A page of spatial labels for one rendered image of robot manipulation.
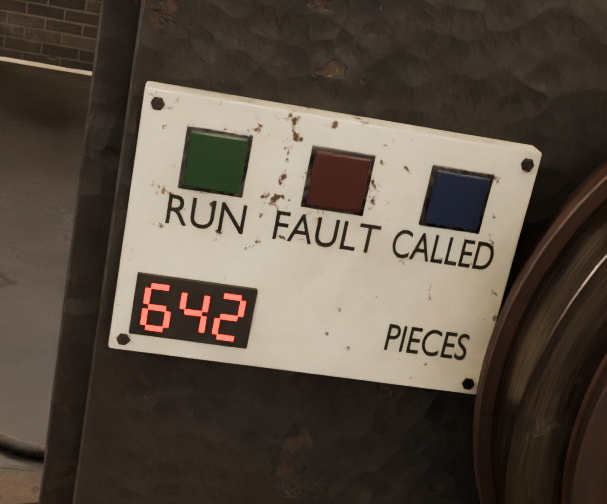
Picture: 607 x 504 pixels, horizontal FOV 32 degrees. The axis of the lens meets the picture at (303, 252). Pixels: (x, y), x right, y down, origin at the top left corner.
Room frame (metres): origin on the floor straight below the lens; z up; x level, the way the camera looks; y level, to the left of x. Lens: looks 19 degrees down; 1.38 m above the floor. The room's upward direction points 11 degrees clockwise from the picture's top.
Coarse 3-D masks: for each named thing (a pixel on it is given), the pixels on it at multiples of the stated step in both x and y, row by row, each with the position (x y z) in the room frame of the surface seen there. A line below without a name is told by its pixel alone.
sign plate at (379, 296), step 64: (192, 128) 0.64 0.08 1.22; (256, 128) 0.65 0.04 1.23; (320, 128) 0.66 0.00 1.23; (384, 128) 0.67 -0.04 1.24; (192, 192) 0.65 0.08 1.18; (256, 192) 0.65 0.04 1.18; (384, 192) 0.67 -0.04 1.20; (512, 192) 0.68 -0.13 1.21; (128, 256) 0.64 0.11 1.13; (192, 256) 0.65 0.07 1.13; (256, 256) 0.65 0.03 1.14; (320, 256) 0.66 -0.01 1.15; (384, 256) 0.67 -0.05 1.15; (448, 256) 0.67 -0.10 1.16; (512, 256) 0.68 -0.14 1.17; (128, 320) 0.64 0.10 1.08; (192, 320) 0.65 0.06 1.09; (256, 320) 0.66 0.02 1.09; (320, 320) 0.66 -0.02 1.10; (384, 320) 0.67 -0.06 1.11; (448, 320) 0.68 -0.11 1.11; (448, 384) 0.68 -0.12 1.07
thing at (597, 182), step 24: (600, 168) 0.71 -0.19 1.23; (576, 192) 0.70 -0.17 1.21; (600, 192) 0.62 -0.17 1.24; (552, 216) 0.71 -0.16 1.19; (576, 216) 0.62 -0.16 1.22; (552, 240) 0.62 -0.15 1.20; (528, 264) 0.62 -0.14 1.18; (528, 288) 0.61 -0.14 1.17; (504, 312) 0.62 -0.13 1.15; (504, 336) 0.61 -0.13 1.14; (504, 360) 0.61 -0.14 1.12; (480, 384) 0.62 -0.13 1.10; (480, 408) 0.61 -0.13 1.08; (480, 432) 0.61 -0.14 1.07; (480, 456) 0.61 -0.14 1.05; (480, 480) 0.61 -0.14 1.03
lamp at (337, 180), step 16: (320, 160) 0.65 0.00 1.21; (336, 160) 0.66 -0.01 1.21; (352, 160) 0.66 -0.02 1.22; (368, 160) 0.66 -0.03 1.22; (320, 176) 0.65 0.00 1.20; (336, 176) 0.66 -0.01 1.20; (352, 176) 0.66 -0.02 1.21; (320, 192) 0.65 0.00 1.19; (336, 192) 0.66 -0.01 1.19; (352, 192) 0.66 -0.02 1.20; (336, 208) 0.66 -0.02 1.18; (352, 208) 0.66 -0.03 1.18
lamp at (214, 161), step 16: (192, 144) 0.64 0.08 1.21; (208, 144) 0.64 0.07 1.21; (224, 144) 0.64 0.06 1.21; (240, 144) 0.65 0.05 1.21; (192, 160) 0.64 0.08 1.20; (208, 160) 0.64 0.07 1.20; (224, 160) 0.64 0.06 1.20; (240, 160) 0.65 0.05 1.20; (192, 176) 0.64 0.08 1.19; (208, 176) 0.64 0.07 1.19; (224, 176) 0.64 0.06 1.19; (240, 176) 0.65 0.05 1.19
